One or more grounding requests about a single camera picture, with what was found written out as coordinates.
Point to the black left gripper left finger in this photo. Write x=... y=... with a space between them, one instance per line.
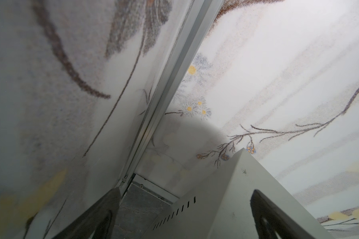
x=97 y=222

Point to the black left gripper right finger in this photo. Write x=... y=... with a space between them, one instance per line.
x=289 y=221

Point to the aluminium corner frame left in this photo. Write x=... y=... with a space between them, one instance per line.
x=198 y=20

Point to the grey metal cabinet box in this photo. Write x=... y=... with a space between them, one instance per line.
x=219 y=207

